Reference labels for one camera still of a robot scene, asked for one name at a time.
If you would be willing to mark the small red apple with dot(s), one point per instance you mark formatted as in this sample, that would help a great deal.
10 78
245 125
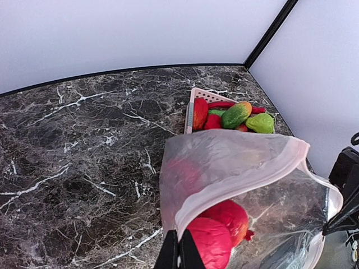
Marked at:
242 128

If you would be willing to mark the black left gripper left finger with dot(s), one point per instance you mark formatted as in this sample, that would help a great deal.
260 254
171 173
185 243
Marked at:
168 255

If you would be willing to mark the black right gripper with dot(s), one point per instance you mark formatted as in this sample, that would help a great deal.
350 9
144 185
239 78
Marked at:
343 175

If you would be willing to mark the red chili pepper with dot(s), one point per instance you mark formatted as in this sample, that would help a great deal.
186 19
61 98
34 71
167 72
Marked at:
228 104

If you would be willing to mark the clear zip top bag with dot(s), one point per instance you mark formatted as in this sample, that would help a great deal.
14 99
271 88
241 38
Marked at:
266 174

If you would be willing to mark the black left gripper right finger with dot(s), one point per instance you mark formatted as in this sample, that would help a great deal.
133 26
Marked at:
188 253

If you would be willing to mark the pink plastic basket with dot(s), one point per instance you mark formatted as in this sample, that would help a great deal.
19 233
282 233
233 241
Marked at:
210 98

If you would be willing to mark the right black frame post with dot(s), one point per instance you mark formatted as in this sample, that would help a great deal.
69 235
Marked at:
271 31

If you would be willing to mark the red fruit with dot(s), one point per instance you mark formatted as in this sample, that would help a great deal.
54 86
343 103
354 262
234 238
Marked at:
233 217
186 176
213 242

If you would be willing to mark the red bell pepper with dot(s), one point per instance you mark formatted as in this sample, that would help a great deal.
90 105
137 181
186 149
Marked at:
213 122

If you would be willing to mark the green pear-like fruit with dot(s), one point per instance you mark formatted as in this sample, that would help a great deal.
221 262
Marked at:
261 123

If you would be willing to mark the orange red mango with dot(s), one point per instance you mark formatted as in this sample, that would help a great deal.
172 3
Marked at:
200 113

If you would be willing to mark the green orange mango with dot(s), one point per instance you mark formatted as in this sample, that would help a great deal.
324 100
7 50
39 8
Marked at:
236 115

